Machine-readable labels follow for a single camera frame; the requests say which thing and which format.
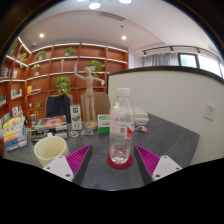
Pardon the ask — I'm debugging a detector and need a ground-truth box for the clear plastic water bottle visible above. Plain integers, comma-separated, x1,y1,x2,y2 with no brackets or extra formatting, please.
108,87,136,165

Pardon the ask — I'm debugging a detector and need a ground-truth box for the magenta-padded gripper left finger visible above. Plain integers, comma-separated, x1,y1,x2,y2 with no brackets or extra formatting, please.
42,144,94,186

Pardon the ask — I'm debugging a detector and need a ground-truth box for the green-white box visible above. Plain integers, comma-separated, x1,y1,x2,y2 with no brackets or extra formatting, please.
97,114,111,135

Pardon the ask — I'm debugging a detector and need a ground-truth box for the wooden artist mannequin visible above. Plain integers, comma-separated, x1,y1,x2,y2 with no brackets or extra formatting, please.
73,60,106,131

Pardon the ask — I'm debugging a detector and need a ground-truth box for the flat round red coaster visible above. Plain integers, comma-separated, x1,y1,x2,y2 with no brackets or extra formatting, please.
106,153,134,170

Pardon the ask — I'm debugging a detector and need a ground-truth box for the white wall socket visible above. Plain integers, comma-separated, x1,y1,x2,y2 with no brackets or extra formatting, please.
203,103,217,121

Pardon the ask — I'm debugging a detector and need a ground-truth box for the tall green-white carton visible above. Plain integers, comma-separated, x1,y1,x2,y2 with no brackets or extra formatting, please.
69,104,83,131

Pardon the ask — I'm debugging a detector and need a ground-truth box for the stack of dark books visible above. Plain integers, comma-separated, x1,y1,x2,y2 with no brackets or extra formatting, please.
28,115,69,143

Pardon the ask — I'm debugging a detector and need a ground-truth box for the wooden shelf unit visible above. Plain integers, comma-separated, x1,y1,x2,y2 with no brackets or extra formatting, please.
0,36,129,134

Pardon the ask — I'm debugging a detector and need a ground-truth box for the tan chair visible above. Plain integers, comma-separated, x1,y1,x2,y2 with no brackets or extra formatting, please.
80,91,112,122

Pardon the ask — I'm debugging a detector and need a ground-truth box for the grey curtain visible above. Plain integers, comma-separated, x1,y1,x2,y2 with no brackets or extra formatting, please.
143,53,180,68

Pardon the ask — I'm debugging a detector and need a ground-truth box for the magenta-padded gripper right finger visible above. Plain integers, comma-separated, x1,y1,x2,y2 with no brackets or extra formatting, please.
133,144,184,186

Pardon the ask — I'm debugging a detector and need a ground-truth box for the window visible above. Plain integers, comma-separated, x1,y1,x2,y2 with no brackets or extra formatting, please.
178,53,224,79

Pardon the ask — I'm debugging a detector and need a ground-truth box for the white tissue box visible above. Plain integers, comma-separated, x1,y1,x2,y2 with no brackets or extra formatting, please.
131,106,149,127

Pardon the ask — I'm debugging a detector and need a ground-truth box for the chair with dark jacket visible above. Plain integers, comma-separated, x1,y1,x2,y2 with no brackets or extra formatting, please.
44,93,74,124

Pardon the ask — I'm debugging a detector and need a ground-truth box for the multi-bulb ceiling lamp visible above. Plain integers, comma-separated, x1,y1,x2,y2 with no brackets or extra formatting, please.
78,0,133,10

